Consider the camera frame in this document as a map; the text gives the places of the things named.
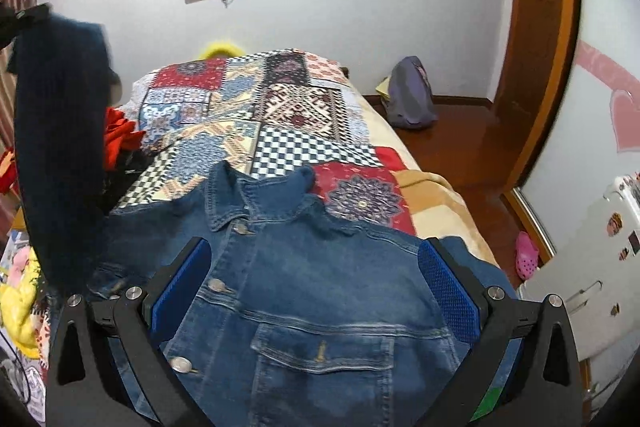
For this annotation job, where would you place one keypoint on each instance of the striped red curtain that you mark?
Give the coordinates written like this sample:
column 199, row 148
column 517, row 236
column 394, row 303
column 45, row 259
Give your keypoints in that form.
column 8, row 84

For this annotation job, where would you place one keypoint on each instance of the pink rubber clog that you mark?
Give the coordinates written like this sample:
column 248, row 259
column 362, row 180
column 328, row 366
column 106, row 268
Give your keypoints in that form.
column 526, row 256

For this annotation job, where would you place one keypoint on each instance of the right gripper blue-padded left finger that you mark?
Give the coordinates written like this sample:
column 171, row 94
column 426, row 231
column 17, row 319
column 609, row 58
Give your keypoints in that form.
column 85, row 388

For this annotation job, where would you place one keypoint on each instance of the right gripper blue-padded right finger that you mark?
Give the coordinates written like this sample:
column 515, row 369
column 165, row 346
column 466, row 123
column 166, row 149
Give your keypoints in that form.
column 521, row 368

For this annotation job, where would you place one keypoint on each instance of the yellow plush toy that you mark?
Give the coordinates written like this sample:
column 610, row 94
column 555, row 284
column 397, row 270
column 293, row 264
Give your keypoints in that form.
column 221, row 49

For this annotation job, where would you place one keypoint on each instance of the red orange garment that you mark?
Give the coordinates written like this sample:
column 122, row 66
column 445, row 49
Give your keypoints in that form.
column 121, row 141

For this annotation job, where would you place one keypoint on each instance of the blue denim jacket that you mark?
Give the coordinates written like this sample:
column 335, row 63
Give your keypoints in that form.
column 302, row 319

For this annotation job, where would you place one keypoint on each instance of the patchwork patterned bedspread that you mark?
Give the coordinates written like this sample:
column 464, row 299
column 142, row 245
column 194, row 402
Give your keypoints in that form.
column 266, row 114

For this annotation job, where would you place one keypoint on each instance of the purple grey backpack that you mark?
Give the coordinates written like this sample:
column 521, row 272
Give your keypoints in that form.
column 410, row 102

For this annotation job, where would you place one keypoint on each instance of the white refrigerator with magnets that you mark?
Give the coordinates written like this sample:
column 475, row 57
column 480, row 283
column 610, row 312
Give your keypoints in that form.
column 597, row 276

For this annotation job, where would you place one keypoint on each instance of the brown wooden door frame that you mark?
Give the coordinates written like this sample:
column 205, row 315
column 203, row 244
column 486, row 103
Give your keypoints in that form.
column 541, row 45

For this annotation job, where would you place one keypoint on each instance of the yellow cloth at bedside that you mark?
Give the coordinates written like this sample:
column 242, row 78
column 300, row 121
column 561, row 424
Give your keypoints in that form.
column 18, row 297

